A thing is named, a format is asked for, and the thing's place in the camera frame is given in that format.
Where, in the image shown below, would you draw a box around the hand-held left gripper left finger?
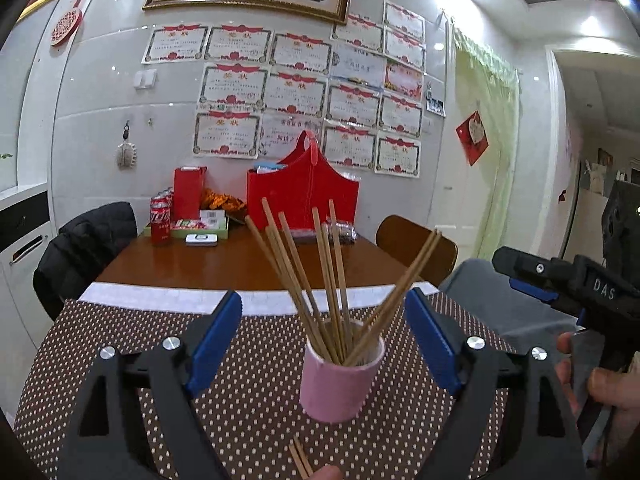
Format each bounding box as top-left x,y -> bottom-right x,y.
62,289 -> 244,480

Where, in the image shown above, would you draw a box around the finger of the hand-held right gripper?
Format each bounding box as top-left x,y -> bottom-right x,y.
550,292 -> 588,329
491,246 -> 578,306

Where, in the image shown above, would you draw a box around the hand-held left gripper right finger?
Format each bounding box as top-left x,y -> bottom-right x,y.
404,287 -> 589,480

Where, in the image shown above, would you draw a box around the bundle of chopsticks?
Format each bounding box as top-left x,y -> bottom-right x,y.
244,199 -> 444,367

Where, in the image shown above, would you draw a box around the pink cup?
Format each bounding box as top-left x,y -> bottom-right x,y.
299,320 -> 386,425

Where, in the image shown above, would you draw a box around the long wooden chopstick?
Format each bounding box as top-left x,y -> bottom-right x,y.
288,443 -> 307,479
294,437 -> 314,477

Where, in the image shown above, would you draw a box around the person's right hand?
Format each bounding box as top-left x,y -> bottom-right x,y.
554,332 -> 640,414

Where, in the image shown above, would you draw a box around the person's left hand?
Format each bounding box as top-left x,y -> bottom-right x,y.
300,464 -> 346,480

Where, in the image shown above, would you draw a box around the white table mat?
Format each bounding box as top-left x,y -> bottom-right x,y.
78,281 -> 442,317

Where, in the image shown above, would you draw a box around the brown dotted placemat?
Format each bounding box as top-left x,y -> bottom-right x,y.
14,290 -> 521,480

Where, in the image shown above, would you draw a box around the wooden chair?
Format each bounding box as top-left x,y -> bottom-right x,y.
375,214 -> 459,287

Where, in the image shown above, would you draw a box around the green and white flat box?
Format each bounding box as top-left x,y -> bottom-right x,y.
142,210 -> 231,240

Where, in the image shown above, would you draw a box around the orange snack packets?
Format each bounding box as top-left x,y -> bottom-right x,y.
202,188 -> 247,224

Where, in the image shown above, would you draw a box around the pale green curtain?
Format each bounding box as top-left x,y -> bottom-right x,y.
452,19 -> 521,262

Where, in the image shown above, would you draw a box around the red square door decoration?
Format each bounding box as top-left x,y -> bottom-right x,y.
454,111 -> 490,166

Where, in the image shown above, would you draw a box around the red gift box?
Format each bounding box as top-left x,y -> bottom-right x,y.
173,165 -> 208,221

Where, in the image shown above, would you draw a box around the black jacket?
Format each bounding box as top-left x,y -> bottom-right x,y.
32,201 -> 139,322

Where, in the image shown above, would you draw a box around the red felt bag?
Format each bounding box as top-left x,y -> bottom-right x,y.
245,130 -> 361,239

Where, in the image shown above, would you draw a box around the white cabinet with black top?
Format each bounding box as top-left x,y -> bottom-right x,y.
0,180 -> 57,366

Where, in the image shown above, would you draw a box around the small wall photo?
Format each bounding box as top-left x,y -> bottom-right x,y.
425,82 -> 447,119

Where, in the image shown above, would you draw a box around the wall of framed certificates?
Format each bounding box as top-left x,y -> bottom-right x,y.
141,0 -> 427,179

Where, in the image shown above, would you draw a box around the round red wall ornament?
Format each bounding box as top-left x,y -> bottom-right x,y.
48,0 -> 107,49

